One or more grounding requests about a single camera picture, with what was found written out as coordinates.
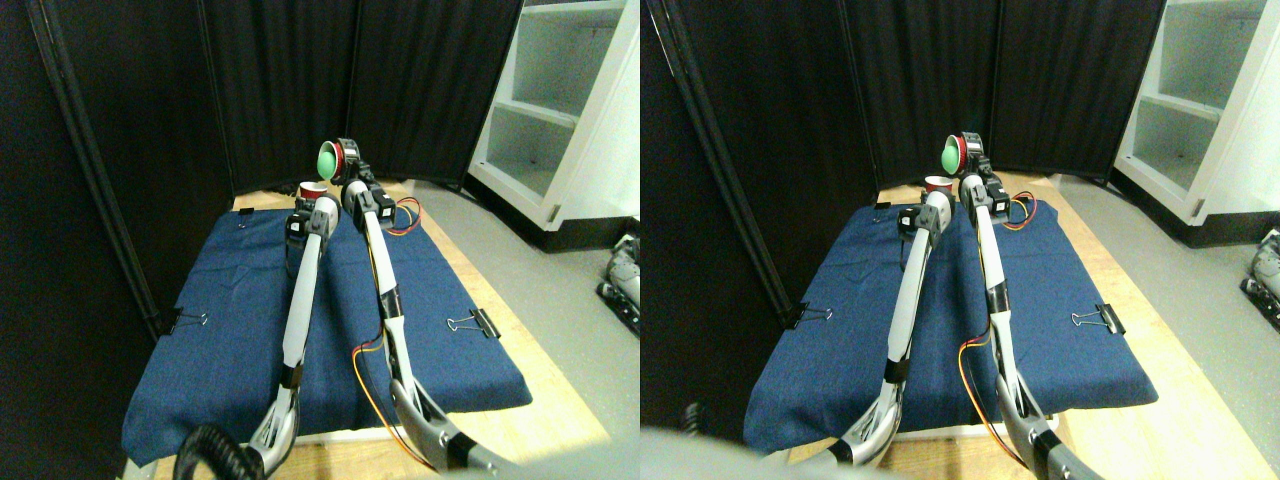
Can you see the green ball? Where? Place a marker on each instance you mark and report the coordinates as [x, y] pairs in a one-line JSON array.
[[950, 156], [327, 161]]

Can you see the dark blue cloth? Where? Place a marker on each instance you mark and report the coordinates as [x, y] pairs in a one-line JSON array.
[[340, 320], [950, 320]]

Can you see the white shelf unit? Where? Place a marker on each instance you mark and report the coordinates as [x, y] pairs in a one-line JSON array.
[[1230, 130], [590, 140]]

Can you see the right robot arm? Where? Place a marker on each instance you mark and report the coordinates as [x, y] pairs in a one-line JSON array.
[[992, 260], [381, 270]]

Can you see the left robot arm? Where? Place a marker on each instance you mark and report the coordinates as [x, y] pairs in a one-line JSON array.
[[303, 300], [914, 300]]

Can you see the grey black machine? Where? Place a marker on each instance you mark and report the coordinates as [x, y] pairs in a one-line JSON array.
[[1265, 280], [622, 285]]

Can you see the red cup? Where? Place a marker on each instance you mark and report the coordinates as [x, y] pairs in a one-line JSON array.
[[966, 156], [938, 185], [311, 190], [343, 162]]

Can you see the black curtain stand pole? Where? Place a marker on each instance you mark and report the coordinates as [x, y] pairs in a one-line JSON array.
[[722, 170], [97, 170]]

